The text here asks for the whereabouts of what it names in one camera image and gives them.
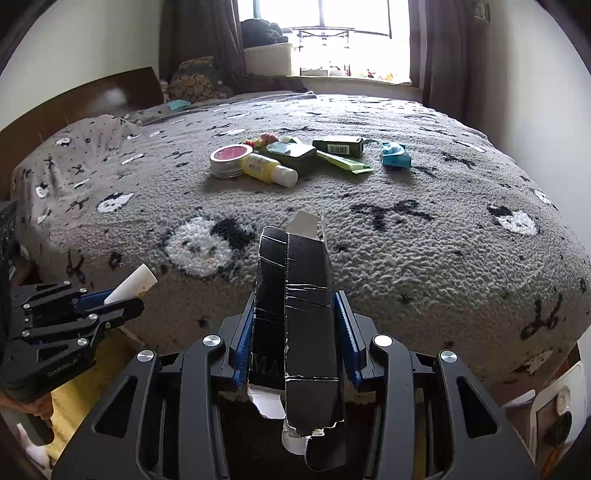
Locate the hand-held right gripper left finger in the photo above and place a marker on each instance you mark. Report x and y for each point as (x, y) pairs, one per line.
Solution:
(241, 350)

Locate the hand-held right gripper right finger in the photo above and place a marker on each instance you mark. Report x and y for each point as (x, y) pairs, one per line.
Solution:
(348, 341)

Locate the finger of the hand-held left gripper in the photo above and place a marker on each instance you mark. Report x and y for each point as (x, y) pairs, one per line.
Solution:
(94, 301)
(120, 311)

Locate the white tube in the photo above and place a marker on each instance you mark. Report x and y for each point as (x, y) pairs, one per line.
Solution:
(134, 281)

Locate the black carton box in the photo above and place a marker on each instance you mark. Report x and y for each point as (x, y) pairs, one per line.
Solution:
(304, 323)

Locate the green tube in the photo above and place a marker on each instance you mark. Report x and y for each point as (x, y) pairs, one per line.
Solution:
(344, 162)

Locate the yellow bottle with white cap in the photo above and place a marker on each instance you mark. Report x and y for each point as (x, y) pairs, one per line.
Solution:
(261, 166)

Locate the round tin with pink lid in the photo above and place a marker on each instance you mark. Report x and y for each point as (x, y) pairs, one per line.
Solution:
(228, 157)

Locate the blue wipes packet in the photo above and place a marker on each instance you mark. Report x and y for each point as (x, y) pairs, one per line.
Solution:
(396, 156)

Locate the dark green box with barcode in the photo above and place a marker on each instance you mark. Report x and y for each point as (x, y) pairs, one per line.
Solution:
(332, 145)

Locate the small colourful toy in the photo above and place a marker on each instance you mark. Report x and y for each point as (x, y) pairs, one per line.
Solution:
(263, 140)

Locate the person's left hand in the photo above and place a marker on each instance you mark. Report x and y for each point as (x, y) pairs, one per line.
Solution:
(32, 406)

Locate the white sock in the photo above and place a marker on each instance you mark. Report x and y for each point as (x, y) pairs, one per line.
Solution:
(34, 445)

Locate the grey spotted plush seal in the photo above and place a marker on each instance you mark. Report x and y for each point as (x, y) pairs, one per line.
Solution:
(415, 254)

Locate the black bedside box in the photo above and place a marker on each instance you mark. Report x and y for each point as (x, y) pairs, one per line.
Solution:
(8, 230)

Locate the wooden headboard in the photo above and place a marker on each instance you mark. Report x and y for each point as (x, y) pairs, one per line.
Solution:
(92, 97)

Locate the pale green small packet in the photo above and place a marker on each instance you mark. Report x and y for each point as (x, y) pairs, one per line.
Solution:
(292, 139)

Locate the white appliance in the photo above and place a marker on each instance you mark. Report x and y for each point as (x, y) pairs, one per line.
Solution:
(549, 406)

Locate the teal paper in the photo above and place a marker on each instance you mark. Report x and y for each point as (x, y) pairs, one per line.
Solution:
(178, 105)

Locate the grey bed sheet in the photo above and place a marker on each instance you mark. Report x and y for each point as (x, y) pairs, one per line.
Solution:
(221, 106)

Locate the brown floral pillow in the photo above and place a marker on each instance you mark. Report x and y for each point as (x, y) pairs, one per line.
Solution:
(194, 83)

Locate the row of small windowsill items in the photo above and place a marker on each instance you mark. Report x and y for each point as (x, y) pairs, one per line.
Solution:
(341, 72)

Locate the dark curtain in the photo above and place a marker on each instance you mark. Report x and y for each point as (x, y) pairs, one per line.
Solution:
(203, 32)
(438, 46)

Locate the white storage box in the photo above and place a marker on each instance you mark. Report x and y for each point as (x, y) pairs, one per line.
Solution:
(268, 60)

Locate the black metal drying rack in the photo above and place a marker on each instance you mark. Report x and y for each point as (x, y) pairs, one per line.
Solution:
(323, 33)

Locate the pile of dark clothes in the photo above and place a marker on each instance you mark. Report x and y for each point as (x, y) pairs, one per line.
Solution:
(261, 32)

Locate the window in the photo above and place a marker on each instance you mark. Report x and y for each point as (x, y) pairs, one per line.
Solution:
(360, 18)

